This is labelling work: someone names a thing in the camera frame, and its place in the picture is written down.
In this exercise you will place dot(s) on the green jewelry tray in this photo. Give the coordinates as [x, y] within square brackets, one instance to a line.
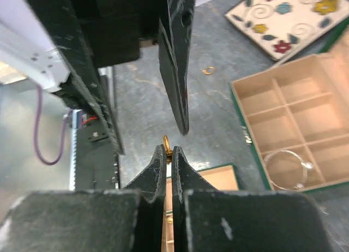
[199, 203]

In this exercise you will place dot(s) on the floral square ceramic plate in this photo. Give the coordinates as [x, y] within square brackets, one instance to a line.
[282, 28]

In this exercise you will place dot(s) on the green jewelry box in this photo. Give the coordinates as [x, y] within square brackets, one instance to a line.
[295, 118]

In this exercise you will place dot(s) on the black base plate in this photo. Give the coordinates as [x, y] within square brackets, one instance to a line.
[97, 165]

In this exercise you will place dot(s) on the gold cluster earring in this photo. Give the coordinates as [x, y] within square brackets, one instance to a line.
[169, 219]

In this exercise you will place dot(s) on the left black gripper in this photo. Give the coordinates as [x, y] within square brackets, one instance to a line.
[113, 32]

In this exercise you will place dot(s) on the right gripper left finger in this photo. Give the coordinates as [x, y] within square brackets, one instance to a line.
[127, 219]

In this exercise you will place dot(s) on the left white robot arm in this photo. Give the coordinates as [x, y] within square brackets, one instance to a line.
[26, 47]

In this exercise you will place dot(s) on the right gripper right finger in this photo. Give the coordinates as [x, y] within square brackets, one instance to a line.
[271, 220]

